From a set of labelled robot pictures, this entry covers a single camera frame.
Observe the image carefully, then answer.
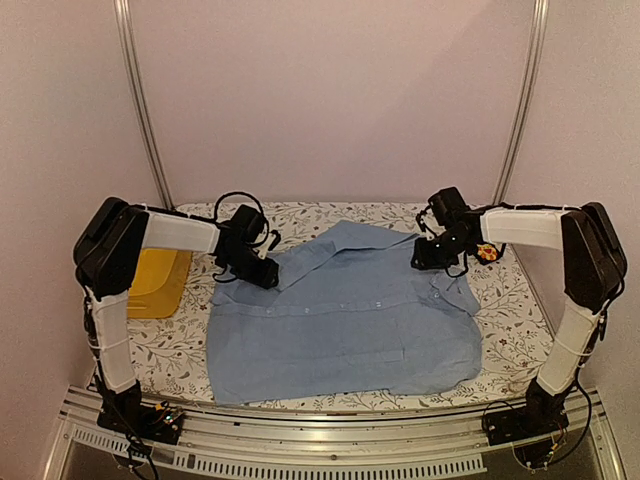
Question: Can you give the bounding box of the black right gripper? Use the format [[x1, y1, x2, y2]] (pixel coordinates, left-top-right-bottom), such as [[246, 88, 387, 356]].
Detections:
[[413, 229, 472, 270]]

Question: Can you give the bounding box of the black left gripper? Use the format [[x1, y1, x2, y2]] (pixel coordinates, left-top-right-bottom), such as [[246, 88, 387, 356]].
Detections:
[[223, 247, 279, 290]]

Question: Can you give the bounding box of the yellow orange plush flower brooch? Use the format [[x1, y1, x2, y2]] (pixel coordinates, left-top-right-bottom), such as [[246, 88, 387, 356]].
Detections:
[[474, 243, 501, 264]]

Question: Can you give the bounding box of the light blue shirt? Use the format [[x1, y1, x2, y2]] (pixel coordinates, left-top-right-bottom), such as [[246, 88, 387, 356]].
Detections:
[[206, 221, 482, 405]]

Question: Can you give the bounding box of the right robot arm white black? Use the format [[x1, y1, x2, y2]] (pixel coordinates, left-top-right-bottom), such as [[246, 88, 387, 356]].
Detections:
[[411, 194, 627, 436]]

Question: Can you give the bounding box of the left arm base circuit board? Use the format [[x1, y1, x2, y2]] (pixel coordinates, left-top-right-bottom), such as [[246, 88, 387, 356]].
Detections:
[[97, 404, 184, 445]]

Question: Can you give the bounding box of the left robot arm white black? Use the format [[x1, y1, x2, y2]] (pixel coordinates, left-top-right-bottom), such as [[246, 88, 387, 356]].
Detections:
[[73, 197, 281, 444]]

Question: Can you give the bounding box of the black display box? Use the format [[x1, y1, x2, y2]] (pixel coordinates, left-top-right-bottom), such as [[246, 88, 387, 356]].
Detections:
[[472, 243, 506, 265]]

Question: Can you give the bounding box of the floral white tablecloth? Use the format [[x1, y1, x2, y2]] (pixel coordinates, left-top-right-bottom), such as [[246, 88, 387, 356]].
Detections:
[[128, 202, 552, 413]]

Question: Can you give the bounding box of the yellow plastic basket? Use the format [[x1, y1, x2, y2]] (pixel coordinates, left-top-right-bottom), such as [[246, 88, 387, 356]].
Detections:
[[127, 249, 192, 319]]

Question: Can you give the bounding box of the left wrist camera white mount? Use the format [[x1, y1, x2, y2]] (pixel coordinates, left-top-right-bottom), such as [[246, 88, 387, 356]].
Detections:
[[254, 230, 281, 259]]

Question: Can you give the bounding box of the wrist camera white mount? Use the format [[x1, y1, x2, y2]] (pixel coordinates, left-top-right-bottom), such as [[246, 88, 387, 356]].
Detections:
[[254, 230, 281, 259], [415, 205, 438, 238]]

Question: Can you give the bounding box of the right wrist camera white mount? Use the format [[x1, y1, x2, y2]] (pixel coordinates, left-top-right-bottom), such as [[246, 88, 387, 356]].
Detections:
[[415, 205, 438, 238]]

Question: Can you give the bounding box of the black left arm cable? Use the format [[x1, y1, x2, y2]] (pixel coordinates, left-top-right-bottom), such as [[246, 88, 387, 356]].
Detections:
[[213, 190, 266, 226]]

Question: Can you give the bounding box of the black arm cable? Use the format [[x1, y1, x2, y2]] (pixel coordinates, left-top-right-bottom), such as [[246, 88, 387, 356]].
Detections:
[[213, 190, 266, 226], [549, 309, 609, 466]]

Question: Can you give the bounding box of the right aluminium frame post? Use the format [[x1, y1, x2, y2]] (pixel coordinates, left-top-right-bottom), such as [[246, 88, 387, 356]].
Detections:
[[492, 0, 550, 206]]

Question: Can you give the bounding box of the aluminium frame post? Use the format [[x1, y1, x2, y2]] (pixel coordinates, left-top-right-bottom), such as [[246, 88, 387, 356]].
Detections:
[[113, 0, 175, 210], [492, 0, 550, 206]]

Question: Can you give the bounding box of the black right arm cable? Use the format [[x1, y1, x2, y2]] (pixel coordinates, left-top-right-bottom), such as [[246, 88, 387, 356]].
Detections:
[[549, 309, 609, 466]]

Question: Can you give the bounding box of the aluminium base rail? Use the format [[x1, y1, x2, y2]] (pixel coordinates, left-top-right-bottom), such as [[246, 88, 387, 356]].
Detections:
[[43, 386, 629, 479]]

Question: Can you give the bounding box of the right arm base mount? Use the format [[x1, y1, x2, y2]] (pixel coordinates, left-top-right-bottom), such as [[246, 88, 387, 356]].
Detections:
[[481, 392, 569, 470]]

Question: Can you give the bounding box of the left aluminium frame post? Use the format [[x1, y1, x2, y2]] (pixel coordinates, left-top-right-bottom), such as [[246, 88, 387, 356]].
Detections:
[[113, 0, 175, 210]]

